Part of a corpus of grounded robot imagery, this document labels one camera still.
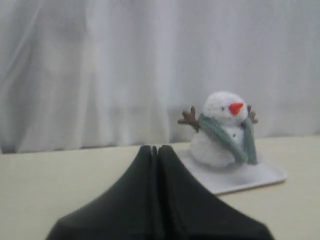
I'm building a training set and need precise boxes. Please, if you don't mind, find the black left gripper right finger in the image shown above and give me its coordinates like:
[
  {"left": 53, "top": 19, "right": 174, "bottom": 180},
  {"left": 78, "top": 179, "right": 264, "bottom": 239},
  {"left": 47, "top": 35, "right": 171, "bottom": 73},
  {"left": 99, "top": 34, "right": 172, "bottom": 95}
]
[{"left": 157, "top": 145, "right": 274, "bottom": 240}]

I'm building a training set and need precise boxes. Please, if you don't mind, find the green fluffy scarf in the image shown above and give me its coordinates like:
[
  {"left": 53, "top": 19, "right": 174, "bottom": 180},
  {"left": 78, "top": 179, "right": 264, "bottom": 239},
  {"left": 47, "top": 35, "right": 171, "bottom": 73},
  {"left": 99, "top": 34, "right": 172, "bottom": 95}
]
[{"left": 197, "top": 113, "right": 258, "bottom": 165}]

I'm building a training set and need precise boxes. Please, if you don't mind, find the white backdrop curtain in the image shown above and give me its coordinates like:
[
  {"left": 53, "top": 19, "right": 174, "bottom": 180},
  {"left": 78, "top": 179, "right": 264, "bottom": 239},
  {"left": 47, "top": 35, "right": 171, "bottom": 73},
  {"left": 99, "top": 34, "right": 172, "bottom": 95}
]
[{"left": 0, "top": 0, "right": 320, "bottom": 154}]

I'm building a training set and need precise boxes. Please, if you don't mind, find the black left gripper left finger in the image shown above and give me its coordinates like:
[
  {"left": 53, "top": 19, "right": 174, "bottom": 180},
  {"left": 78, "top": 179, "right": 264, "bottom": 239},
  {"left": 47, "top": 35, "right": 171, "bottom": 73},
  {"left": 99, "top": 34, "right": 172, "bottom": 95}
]
[{"left": 46, "top": 145, "right": 157, "bottom": 240}]

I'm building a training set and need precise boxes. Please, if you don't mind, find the white plush snowman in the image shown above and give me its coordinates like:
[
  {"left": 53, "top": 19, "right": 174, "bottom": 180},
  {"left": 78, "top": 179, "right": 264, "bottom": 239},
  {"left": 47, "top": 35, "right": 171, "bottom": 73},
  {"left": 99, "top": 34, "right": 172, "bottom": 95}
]
[{"left": 177, "top": 90, "right": 257, "bottom": 170}]

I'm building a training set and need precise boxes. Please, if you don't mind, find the white plastic tray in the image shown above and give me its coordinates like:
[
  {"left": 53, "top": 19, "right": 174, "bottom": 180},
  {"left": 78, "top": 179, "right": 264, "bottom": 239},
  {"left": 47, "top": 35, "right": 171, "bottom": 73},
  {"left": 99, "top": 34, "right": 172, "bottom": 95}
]
[{"left": 176, "top": 149, "right": 288, "bottom": 195}]

